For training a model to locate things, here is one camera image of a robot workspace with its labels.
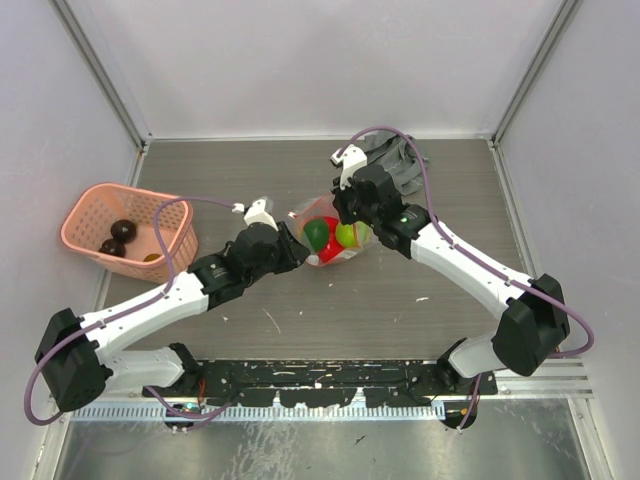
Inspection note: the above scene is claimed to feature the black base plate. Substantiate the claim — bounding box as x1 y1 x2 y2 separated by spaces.
156 360 474 408

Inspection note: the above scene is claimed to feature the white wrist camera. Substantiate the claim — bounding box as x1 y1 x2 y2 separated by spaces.
330 144 368 190
232 196 278 230

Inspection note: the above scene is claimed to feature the purple cable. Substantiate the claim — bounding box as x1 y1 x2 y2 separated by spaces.
23 195 245 432
339 124 596 432

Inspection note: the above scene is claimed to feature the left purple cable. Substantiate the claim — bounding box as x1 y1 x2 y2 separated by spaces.
23 195 245 432

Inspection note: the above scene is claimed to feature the dark brown round fruit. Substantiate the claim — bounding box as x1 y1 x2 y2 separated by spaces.
110 219 137 244

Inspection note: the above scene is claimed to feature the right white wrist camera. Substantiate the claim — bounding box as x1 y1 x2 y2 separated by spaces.
330 144 368 190

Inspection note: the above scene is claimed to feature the red apple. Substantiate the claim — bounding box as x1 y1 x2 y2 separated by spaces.
317 216 345 264

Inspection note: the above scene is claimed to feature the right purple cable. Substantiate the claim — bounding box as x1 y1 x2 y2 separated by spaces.
339 124 596 432

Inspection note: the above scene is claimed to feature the grey crumpled cloth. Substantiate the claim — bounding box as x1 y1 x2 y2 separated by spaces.
362 131 424 196

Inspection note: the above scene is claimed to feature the pink plastic basket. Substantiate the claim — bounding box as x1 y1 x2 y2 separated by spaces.
60 183 199 284

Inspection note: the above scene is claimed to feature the grey cable duct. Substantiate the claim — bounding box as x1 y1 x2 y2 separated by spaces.
71 400 446 422

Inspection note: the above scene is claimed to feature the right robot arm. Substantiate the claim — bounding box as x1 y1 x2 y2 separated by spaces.
332 165 570 394

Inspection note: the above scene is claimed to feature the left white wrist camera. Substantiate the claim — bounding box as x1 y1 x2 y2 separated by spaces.
232 196 278 230

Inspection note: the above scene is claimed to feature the dark green fruit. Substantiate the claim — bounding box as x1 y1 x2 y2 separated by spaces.
303 217 329 253

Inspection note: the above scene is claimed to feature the clear zip top bag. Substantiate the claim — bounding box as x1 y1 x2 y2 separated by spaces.
287 194 373 267

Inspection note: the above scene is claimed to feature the green lime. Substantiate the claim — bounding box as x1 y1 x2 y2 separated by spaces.
335 222 372 249

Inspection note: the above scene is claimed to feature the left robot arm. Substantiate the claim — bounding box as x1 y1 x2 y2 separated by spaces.
28 222 310 413

